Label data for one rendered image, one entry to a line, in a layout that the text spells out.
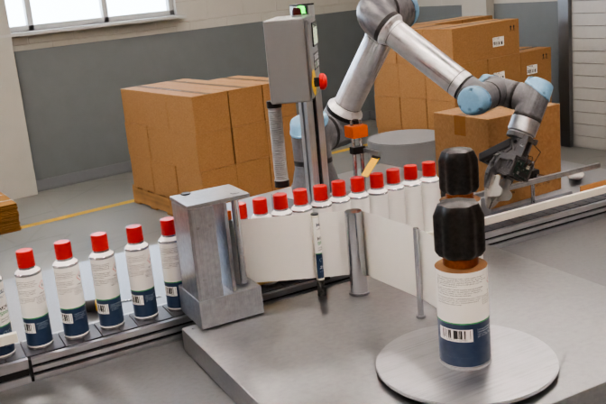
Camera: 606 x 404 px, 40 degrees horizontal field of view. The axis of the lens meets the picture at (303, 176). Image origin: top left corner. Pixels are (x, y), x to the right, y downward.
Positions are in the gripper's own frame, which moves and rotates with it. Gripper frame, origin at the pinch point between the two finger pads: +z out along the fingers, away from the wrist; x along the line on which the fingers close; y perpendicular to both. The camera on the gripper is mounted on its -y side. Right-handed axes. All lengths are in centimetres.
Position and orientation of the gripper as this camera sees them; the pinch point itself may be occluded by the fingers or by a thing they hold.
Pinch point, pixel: (488, 203)
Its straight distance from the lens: 224.3
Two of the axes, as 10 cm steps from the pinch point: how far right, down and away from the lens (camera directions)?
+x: 8.1, 3.2, 4.9
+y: 4.6, 1.7, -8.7
